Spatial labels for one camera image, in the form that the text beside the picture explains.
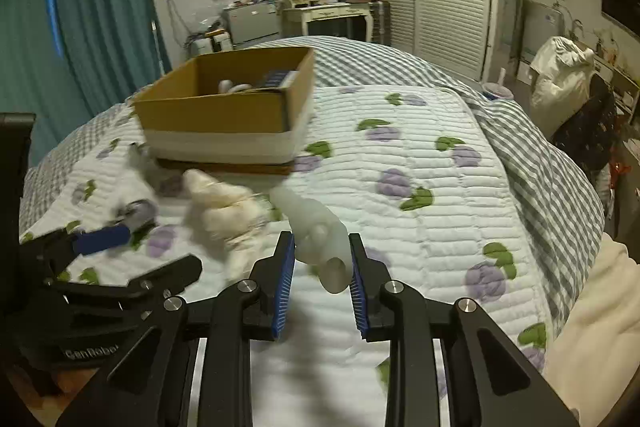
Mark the white wall appliance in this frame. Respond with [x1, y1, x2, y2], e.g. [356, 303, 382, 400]
[522, 0, 569, 58]

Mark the blue item in box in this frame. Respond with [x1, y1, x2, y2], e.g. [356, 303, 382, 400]
[254, 70, 298, 90]

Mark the dark floral garment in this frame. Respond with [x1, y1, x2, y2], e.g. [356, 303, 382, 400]
[550, 76, 621, 184]

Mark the small white soft toy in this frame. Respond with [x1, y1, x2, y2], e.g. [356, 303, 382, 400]
[127, 143, 160, 180]

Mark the large white stuffed bag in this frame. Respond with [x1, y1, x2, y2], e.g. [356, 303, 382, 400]
[529, 35, 597, 138]

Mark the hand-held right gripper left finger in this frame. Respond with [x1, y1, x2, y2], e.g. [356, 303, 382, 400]
[55, 231, 297, 427]

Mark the translucent white plastic bottle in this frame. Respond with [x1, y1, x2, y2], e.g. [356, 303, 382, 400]
[270, 186, 351, 294]

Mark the cream dressing table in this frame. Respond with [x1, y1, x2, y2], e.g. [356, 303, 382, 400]
[281, 0, 377, 44]

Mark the cream fleece blanket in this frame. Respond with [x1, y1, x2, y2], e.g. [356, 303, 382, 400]
[542, 231, 640, 427]

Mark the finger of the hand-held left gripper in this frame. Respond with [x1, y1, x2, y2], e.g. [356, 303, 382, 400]
[20, 224, 133, 265]
[45, 253, 204, 308]

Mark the plastic cup with straw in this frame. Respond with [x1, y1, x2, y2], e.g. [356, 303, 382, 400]
[482, 68, 514, 102]

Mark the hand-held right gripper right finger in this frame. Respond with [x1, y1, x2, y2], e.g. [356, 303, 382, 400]
[348, 233, 581, 427]

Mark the teal curtain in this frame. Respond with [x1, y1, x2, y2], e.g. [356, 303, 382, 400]
[0, 0, 172, 168]

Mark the cream plush toy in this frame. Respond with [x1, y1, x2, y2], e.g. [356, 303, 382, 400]
[181, 169, 271, 280]

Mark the cardboard box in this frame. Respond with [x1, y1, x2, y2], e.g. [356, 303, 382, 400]
[131, 47, 317, 178]

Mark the white quilt with purple print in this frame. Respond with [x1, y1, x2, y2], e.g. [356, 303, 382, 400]
[20, 84, 566, 427]

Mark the small white fridge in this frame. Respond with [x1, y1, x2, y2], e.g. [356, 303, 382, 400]
[222, 2, 282, 48]

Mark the small grey soft toy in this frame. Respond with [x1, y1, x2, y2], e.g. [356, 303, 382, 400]
[116, 201, 158, 230]

